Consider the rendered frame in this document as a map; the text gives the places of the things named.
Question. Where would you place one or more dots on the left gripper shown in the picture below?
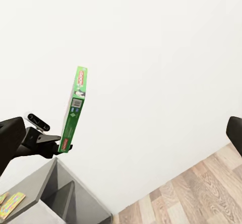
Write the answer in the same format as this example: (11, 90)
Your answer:
(35, 143)

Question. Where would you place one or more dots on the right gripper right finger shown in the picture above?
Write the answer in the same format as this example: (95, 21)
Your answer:
(234, 132)

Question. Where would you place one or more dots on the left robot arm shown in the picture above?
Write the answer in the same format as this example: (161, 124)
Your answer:
(36, 142)

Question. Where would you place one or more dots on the desk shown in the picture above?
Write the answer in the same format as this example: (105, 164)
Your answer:
(55, 196)

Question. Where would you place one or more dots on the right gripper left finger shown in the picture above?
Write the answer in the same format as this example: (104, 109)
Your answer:
(12, 133)

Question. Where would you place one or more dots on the board game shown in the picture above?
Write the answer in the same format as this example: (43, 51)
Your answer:
(74, 108)

